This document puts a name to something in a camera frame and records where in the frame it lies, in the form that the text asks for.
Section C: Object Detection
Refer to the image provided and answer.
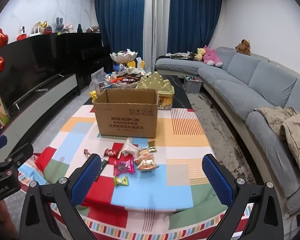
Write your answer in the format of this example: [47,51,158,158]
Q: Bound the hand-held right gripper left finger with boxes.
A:
[19,154,102,240]

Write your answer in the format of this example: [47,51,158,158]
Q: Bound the pink plush toy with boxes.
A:
[202,45,223,67]

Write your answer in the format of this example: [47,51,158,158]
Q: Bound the brown plush toy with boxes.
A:
[235,39,251,55]

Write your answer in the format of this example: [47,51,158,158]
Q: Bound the colourful checked tablecloth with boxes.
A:
[17,104,255,240]

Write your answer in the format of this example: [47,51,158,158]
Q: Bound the grey patterned rug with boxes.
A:
[187,91,265,195]

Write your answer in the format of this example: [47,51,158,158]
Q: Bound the white red robot toy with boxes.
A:
[17,25,28,41]

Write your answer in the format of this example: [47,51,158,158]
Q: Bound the scattered papers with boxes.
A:
[166,51,198,60]

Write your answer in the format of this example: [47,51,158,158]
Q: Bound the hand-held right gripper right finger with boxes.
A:
[202,154,285,240]

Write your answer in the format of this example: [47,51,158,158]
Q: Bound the brown cardboard box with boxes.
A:
[93,88,158,138]

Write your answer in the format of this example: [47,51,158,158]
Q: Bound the gold mountain-shaped tin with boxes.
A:
[136,71,175,110]

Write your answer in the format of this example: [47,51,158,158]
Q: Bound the grey curved sofa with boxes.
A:
[155,46,300,217]

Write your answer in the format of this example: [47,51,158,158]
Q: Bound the grey bunny plush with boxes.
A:
[55,17,64,33]

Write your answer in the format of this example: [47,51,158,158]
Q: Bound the grey television cabinet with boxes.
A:
[0,73,78,160]

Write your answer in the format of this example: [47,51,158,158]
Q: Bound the tiered lotus bowl stand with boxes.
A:
[104,50,143,89]

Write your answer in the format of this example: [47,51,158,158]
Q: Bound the clear plastic container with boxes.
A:
[91,67,108,92]

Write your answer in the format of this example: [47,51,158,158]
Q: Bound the magenta snack packet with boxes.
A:
[113,158,136,177]

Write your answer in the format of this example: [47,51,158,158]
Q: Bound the grey storage bin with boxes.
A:
[184,74,203,93]

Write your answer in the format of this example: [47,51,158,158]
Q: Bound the large white snack packet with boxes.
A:
[121,139,140,157]

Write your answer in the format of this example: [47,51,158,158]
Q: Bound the white rack with gold ornament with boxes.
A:
[30,21,47,36]

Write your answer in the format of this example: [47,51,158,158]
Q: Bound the green candy packet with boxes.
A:
[114,176,129,187]

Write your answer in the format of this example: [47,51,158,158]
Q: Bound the white sheer curtain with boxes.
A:
[144,0,172,72]

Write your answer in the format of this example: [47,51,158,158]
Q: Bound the black piano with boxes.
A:
[56,32,113,95]

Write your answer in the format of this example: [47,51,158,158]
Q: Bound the green picture books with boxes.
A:
[0,99,9,126]

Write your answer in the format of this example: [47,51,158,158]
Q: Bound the yellow plush toy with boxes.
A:
[195,47,207,61]

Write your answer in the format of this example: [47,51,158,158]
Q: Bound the black television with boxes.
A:
[0,33,65,110]

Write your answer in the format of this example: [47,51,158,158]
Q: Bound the pile of wrapped candies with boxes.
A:
[105,65,147,83]

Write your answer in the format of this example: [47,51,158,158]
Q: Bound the beige quilted jacket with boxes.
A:
[254,106,300,179]

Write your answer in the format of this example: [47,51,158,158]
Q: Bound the blue curtain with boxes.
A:
[167,0,223,55]
[93,0,147,67]

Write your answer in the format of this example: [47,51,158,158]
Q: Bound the red snack packet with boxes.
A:
[104,148,122,159]

